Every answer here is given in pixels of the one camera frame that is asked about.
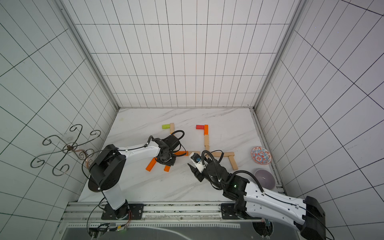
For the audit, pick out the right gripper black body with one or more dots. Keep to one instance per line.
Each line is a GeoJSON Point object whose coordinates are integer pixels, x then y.
{"type": "Point", "coordinates": [202, 172]}

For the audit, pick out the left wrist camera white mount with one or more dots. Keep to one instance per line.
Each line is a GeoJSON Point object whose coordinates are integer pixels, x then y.
{"type": "Point", "coordinates": [172, 142]}

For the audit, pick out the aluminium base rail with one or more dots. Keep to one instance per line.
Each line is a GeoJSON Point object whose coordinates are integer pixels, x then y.
{"type": "Point", "coordinates": [182, 212]}

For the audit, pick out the purple bowl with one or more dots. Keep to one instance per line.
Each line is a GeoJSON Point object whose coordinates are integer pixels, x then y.
{"type": "Point", "coordinates": [265, 178]}

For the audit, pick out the patterned red blue plate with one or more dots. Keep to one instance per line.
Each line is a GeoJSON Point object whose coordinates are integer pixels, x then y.
{"type": "Point", "coordinates": [261, 155]}

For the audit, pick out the metal scroll wall ornament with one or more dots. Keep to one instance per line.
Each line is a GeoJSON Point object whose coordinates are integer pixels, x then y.
{"type": "Point", "coordinates": [67, 148]}

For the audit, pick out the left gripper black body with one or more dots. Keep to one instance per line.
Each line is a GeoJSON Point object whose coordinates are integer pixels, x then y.
{"type": "Point", "coordinates": [168, 159]}

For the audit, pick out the black round plate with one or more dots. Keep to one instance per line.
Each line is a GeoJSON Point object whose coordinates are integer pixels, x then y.
{"type": "Point", "coordinates": [93, 186]}

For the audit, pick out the lime green block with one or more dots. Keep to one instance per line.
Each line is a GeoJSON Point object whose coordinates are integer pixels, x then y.
{"type": "Point", "coordinates": [166, 126]}

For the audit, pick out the natural wood block top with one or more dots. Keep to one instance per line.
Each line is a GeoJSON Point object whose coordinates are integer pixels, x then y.
{"type": "Point", "coordinates": [172, 127]}

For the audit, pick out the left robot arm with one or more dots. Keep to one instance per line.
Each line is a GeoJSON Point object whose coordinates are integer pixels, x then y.
{"type": "Point", "coordinates": [106, 172]}

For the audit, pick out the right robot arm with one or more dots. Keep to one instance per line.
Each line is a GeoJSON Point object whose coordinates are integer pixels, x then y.
{"type": "Point", "coordinates": [304, 215]}

